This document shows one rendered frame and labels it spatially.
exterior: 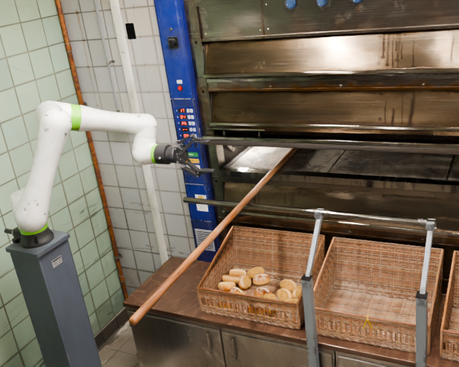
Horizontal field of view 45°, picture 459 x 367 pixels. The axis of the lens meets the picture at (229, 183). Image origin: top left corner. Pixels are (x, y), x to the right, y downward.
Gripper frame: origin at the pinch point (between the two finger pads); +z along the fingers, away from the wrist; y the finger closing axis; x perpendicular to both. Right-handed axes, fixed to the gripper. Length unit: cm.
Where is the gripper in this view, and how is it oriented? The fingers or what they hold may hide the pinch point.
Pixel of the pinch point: (209, 156)
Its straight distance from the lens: 243.7
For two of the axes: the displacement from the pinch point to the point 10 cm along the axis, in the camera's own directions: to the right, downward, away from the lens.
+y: 1.2, 9.2, 3.8
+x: -4.3, 3.9, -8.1
